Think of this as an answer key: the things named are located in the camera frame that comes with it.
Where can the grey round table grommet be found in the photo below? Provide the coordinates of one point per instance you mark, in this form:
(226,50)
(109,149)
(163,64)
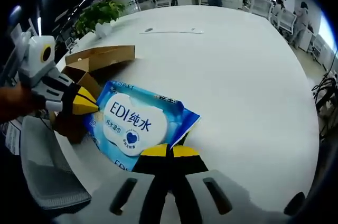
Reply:
(149,29)

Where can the person's left hand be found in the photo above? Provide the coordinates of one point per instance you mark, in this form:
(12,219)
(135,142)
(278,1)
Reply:
(18,101)

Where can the blue soft wet wipes pack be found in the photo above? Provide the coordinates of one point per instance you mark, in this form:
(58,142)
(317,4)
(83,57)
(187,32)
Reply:
(132,126)

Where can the brown cardboard shoe box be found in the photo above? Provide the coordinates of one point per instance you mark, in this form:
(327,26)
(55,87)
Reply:
(105,55)

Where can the green potted plant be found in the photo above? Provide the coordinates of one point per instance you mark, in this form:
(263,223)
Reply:
(97,16)

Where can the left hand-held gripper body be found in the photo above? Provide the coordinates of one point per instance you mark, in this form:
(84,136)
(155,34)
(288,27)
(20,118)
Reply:
(34,57)

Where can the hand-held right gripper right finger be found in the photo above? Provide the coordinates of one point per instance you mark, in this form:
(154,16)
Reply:
(190,163)

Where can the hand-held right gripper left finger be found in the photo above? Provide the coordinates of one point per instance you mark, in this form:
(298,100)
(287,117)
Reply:
(148,164)

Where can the grey mesh office chair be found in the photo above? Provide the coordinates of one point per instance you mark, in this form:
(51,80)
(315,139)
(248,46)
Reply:
(45,155)

